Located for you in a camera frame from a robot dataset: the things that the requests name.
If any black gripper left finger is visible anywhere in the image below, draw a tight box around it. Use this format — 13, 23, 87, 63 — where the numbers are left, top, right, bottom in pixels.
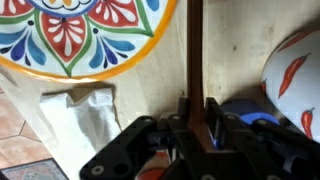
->
79, 97, 202, 180

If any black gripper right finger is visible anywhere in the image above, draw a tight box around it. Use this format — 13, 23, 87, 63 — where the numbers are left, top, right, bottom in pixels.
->
204, 96, 320, 180

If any dark wooden spoon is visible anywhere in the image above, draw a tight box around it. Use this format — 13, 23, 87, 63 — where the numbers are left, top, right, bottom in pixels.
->
185, 0, 215, 153

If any white chili-print utensil holder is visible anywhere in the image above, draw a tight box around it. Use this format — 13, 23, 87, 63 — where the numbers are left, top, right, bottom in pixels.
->
260, 27, 320, 145

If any red-lidded spice jar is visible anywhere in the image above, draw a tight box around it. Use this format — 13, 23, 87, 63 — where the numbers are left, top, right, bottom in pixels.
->
135, 149, 173, 180

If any blue plastic bowl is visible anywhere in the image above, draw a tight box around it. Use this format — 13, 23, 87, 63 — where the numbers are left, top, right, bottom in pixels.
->
213, 98, 281, 150

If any white paper napkin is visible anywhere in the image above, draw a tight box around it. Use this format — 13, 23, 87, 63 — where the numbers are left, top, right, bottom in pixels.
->
38, 87, 123, 180

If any patterned floor rug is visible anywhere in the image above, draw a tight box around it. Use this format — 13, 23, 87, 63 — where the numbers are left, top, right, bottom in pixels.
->
0, 157, 71, 180

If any colourful floral ceramic plate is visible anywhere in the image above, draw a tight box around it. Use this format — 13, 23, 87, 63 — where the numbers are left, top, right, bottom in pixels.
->
0, 0, 179, 84

